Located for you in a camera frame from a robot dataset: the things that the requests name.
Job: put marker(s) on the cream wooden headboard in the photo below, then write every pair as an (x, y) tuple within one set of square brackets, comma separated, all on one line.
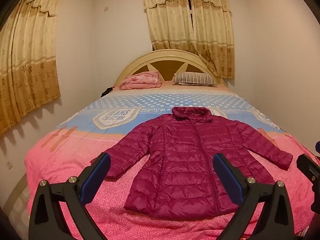
[(165, 55)]

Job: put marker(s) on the dark cloth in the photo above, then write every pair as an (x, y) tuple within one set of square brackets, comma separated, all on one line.
[(107, 91)]

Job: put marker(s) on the bed with pink-blue sheet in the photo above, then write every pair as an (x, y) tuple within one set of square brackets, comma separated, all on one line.
[(62, 160)]

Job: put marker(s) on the white wall socket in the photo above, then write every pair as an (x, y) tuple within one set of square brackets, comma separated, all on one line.
[(9, 165)]

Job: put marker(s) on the striped pillow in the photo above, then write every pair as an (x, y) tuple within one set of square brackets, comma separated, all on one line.
[(195, 79)]

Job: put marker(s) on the magenta puffer jacket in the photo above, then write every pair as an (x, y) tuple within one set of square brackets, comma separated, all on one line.
[(185, 160)]

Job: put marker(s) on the pink folded quilt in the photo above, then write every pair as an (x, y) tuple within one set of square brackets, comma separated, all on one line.
[(140, 81)]

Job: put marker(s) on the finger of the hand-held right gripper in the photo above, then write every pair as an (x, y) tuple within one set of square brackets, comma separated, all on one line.
[(308, 167), (318, 147)]

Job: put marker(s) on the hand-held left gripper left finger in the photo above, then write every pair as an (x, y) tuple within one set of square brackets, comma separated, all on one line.
[(96, 177)]

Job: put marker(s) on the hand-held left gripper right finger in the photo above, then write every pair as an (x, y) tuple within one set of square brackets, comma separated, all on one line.
[(230, 177)]

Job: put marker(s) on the wide yellow floral curtain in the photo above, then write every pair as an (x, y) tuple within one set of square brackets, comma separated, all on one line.
[(27, 55)]

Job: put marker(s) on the yellow floral curtain panel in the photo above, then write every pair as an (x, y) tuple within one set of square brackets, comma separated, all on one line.
[(170, 17), (215, 30)]

